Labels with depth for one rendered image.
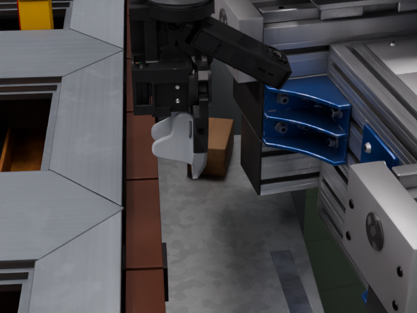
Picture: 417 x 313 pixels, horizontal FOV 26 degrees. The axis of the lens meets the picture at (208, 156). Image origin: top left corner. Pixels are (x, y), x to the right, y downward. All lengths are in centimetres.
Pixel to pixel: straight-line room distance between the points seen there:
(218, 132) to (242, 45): 51
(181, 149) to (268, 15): 27
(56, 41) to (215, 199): 37
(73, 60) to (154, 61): 49
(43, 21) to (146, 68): 68
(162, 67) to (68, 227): 22
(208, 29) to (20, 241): 31
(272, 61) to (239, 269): 37
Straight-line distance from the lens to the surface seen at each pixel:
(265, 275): 120
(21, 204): 106
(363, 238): 83
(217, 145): 138
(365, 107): 111
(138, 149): 119
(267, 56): 94
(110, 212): 103
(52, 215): 104
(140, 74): 91
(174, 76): 91
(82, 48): 144
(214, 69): 186
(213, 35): 91
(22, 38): 149
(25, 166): 145
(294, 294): 117
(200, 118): 93
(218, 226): 129
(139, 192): 110
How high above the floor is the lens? 142
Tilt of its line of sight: 31 degrees down
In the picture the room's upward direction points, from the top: straight up
